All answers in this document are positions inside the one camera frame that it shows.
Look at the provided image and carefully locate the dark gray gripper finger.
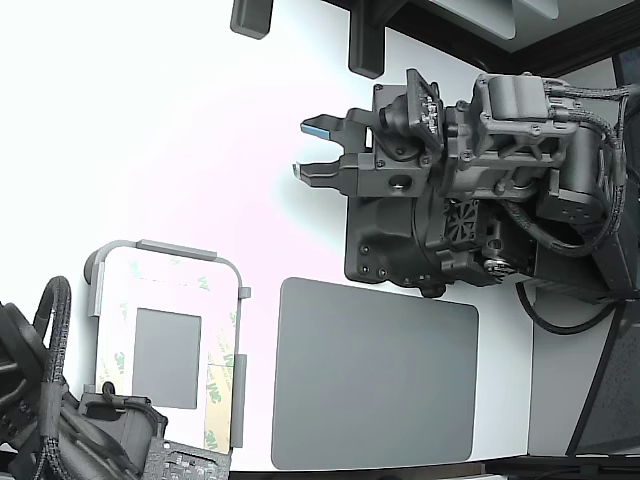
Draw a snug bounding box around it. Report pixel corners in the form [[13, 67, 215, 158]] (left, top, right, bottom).
[[292, 153, 361, 197], [301, 108, 374, 156]]

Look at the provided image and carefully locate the short dark gray bracket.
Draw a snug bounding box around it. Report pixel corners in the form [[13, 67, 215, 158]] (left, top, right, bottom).
[[229, 0, 275, 39]]

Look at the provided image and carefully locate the dark gray idle machine assembly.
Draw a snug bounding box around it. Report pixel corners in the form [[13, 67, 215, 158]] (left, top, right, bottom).
[[0, 299, 169, 480]]

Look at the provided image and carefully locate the tan printed tape liner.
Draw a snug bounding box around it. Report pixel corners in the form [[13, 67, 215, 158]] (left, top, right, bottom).
[[97, 249, 236, 447]]

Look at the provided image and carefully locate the dark speckled side panel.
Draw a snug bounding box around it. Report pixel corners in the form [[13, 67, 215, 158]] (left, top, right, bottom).
[[567, 294, 640, 456]]

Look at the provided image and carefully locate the black braided looped cable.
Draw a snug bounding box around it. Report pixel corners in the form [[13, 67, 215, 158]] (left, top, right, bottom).
[[32, 275, 76, 451]]

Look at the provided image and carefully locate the wide pale gray slat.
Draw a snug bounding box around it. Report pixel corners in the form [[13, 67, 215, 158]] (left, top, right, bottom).
[[427, 0, 517, 42]]

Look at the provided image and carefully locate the gray circuit board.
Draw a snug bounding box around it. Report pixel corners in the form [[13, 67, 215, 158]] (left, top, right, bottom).
[[142, 437, 232, 480]]

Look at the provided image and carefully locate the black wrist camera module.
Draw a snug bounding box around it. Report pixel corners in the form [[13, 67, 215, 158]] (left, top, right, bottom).
[[377, 67, 446, 151]]

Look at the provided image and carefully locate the dark gray rectangular mat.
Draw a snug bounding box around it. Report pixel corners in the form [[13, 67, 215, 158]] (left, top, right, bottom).
[[269, 277, 480, 471]]

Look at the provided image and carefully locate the narrow pale gray slat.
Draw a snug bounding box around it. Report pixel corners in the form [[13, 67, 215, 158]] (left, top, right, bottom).
[[514, 0, 560, 21]]

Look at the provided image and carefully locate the black smooth arm cable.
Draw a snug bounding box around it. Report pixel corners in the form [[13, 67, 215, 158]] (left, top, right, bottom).
[[514, 279, 624, 335]]

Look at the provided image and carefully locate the dark gray six-joint robot arm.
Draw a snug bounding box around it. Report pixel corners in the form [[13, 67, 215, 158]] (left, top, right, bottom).
[[343, 72, 640, 301]]

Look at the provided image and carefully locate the long dark gray bracket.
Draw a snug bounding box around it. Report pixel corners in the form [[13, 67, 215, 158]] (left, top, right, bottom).
[[347, 0, 387, 80]]

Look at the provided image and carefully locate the dark gray gripper body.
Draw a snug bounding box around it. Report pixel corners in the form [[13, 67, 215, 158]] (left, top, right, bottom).
[[357, 83, 447, 199]]

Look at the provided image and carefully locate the panel with tan adhesive liner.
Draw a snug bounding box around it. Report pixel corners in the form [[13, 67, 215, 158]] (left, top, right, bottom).
[[94, 247, 239, 442]]

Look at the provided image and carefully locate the black shelf frame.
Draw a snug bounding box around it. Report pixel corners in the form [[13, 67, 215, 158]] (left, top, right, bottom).
[[319, 0, 640, 81]]

